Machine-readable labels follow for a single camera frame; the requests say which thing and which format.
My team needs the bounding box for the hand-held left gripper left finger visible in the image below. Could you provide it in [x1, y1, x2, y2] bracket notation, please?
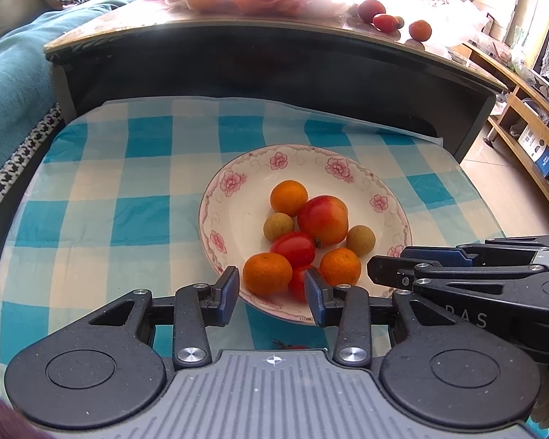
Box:
[80, 265, 241, 372]

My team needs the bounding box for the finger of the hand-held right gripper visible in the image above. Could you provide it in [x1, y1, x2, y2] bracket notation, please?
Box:
[367, 255, 545, 292]
[400, 235, 549, 268]

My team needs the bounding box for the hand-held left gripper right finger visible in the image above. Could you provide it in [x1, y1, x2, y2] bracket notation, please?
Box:
[304, 269, 444, 369]

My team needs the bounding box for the orange mandarin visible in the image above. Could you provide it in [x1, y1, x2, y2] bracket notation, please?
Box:
[319, 247, 362, 287]
[270, 180, 309, 217]
[242, 252, 294, 296]

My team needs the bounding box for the brown longan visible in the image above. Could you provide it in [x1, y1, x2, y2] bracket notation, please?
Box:
[346, 225, 377, 257]
[263, 213, 296, 242]

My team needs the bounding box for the white floral plate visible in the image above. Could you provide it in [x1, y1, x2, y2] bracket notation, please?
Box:
[199, 145, 413, 326]

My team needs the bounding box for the red apple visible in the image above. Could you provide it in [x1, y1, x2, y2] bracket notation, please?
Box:
[297, 195, 350, 246]

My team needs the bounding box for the light wooden cabinet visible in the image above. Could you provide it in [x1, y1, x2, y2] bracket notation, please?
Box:
[462, 41, 549, 229]

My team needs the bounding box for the blue white checkered tablecloth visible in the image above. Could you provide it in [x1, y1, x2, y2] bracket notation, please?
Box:
[0, 96, 549, 439]

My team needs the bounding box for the white cardboard box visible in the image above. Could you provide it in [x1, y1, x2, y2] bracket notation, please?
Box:
[519, 125, 543, 151]

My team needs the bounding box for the small mandarin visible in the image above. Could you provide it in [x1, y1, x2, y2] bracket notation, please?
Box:
[408, 19, 433, 42]

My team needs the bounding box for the dark wooden coffee table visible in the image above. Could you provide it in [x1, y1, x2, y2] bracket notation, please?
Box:
[43, 0, 508, 163]

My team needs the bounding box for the dark red plum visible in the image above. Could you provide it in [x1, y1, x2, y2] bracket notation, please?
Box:
[358, 0, 387, 23]

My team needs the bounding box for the maroon garment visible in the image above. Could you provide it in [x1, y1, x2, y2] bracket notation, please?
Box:
[0, 386, 46, 439]

